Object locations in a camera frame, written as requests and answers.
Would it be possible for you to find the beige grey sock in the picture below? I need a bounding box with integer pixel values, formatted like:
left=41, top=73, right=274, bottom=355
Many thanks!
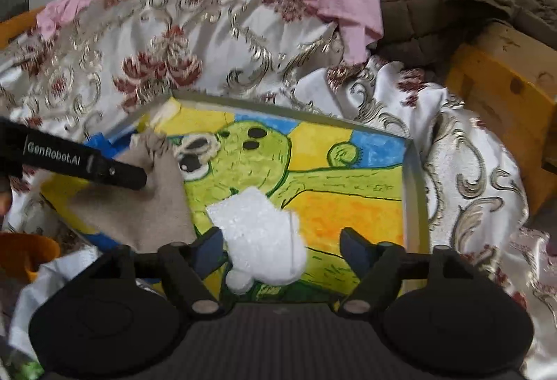
left=68, top=129, right=196, bottom=253

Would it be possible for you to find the white fluffy sock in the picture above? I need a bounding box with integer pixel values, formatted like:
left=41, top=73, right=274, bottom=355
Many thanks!
left=207, top=187, right=308, bottom=295

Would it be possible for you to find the orange silicone cup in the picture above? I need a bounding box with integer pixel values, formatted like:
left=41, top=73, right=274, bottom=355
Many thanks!
left=1, top=232, right=61, bottom=284

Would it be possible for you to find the metal tray with frog painting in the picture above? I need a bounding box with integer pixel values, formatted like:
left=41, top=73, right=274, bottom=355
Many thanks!
left=41, top=97, right=429, bottom=302

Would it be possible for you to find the floral satin bedspread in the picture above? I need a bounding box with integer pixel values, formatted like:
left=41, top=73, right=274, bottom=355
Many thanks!
left=1, top=0, right=556, bottom=379

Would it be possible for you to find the wooden bed frame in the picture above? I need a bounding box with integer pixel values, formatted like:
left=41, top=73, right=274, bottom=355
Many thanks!
left=446, top=22, right=556, bottom=215

